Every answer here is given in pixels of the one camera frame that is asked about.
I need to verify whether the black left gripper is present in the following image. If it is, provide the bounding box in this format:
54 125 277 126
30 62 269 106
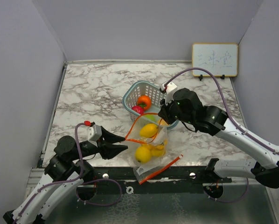
71 126 129 161

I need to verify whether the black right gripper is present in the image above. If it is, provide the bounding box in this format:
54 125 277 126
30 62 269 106
159 94 195 125

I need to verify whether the yellow lemon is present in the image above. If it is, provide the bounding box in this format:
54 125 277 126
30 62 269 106
139 123 158 138

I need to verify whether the clear zip top bag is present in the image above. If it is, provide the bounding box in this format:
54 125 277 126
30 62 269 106
124 112 183 185

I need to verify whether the green lime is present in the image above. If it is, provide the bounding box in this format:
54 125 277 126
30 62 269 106
144 114 156 122

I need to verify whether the yellow apple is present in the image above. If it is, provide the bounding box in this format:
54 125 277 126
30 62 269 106
135 146 152 163

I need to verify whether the yellow pear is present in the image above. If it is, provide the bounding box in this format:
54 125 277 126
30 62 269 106
141 138 167 157

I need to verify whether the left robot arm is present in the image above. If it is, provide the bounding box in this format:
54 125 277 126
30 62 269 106
3 121 128 224

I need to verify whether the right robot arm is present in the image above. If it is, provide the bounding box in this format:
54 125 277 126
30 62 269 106
158 86 279 189

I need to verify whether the orange yellow peach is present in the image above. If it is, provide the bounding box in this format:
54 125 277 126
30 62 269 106
158 119 169 126

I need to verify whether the orange tomato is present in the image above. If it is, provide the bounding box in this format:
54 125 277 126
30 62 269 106
137 95 152 111

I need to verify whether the red apple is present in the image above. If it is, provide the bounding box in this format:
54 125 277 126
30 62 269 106
132 105 145 115

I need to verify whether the light blue plastic basket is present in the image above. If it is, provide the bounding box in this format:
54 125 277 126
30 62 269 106
122 81 166 125

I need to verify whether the small whiteboard with stand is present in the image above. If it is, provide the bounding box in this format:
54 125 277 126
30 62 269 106
192 43 238 77

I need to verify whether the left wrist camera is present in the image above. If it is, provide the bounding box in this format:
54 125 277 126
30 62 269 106
87 125 102 142

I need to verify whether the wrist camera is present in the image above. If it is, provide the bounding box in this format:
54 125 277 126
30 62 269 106
87 125 102 142
160 82 178 105

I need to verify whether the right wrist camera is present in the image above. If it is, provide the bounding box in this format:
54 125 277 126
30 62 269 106
160 82 178 105

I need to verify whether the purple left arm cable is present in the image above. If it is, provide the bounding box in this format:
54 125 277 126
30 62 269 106
18 121 95 220

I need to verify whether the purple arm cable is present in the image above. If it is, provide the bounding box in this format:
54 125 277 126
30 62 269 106
164 67 279 161
18 121 95 220

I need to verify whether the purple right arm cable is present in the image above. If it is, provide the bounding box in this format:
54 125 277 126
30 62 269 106
164 67 279 161

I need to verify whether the black mounting rail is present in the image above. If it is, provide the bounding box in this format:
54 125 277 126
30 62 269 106
95 166 231 194

